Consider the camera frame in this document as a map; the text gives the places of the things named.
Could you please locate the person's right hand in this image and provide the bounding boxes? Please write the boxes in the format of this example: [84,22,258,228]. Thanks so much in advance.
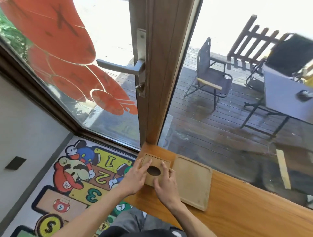
[153,161,181,208]

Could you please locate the person's left hand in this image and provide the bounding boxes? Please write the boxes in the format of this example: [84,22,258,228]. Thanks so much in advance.
[117,158,153,196]

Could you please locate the square wooden tray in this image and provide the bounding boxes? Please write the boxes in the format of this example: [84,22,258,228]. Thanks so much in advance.
[171,154,213,212]

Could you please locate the wooden tissue box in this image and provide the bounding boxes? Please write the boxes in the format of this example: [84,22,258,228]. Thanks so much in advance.
[141,153,171,187]

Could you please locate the person's left forearm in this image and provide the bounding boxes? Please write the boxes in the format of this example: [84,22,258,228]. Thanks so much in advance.
[52,189,130,237]

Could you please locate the person's right forearm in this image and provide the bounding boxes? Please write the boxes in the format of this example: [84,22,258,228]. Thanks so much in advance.
[171,202,217,237]

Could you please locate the person's grey trousers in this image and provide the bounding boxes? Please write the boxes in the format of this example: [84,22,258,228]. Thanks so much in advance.
[107,207,184,232]

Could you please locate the cartoon hopscotch rug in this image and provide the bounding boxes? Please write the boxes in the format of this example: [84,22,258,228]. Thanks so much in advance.
[9,139,137,237]

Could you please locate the long wooden table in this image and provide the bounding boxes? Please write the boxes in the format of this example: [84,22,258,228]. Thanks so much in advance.
[123,142,313,237]

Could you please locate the dark folding chair wooden armrests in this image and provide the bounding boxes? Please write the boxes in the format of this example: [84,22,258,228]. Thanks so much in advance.
[266,141,313,196]
[184,37,233,110]

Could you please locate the grey outdoor folding table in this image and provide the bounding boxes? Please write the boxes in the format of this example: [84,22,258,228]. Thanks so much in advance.
[241,64,313,140]

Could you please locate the red window sticker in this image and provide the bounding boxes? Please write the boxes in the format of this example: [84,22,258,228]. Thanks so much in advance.
[0,0,139,116]

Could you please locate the dark ashtray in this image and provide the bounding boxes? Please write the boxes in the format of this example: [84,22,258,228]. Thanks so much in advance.
[296,90,313,103]

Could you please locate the brown wooden picket fence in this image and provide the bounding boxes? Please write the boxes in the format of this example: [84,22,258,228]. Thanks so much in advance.
[227,14,291,65]

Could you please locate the black folding chair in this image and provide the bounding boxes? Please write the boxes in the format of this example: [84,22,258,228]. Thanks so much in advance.
[246,33,313,92]

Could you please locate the metal door handle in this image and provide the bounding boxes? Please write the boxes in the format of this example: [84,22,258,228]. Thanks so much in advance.
[96,29,147,98]

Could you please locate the black wall socket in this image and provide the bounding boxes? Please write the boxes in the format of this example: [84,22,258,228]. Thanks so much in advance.
[5,156,27,171]

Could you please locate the wooden door frame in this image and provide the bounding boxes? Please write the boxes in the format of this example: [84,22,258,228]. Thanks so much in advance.
[128,0,203,149]

